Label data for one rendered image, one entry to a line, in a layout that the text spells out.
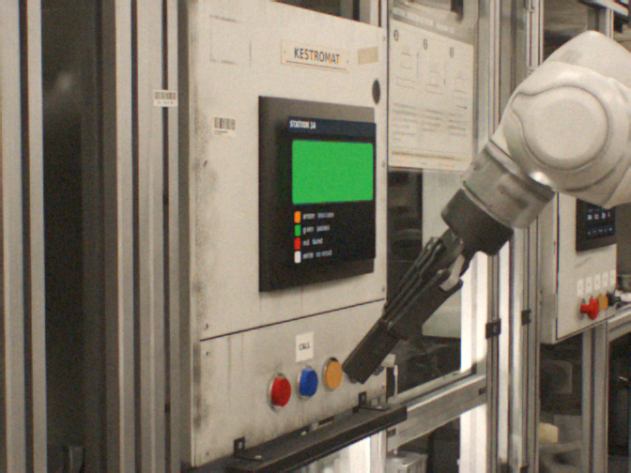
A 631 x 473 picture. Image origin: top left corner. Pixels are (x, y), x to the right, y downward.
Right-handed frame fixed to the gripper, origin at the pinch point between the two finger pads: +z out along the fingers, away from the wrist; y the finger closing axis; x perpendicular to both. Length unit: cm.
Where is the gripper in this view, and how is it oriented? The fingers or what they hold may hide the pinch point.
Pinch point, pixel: (371, 351)
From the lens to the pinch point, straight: 129.8
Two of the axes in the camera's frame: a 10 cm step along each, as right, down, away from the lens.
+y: 0.2, 2.8, -9.6
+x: 8.0, 5.7, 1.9
